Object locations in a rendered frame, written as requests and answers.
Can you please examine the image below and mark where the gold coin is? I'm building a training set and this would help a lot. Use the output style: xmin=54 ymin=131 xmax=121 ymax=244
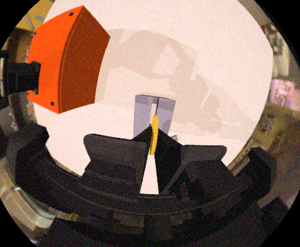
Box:
xmin=149 ymin=115 xmax=158 ymax=156

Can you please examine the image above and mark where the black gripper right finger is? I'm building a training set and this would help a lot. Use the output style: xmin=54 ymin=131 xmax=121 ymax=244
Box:
xmin=154 ymin=128 xmax=227 ymax=194

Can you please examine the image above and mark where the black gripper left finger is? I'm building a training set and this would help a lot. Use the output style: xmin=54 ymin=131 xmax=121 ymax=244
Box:
xmin=83 ymin=126 xmax=152 ymax=192

